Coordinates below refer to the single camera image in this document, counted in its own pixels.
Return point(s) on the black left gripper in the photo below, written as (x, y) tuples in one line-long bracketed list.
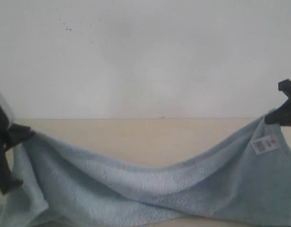
[(11, 134)]

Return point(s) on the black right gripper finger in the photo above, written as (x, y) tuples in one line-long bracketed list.
[(281, 116), (285, 87)]

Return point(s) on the light blue terry towel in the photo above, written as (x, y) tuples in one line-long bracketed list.
[(81, 188)]

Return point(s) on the white fabric care label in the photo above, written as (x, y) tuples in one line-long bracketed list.
[(265, 144)]

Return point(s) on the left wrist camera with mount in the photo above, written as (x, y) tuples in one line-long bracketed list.
[(3, 104)]

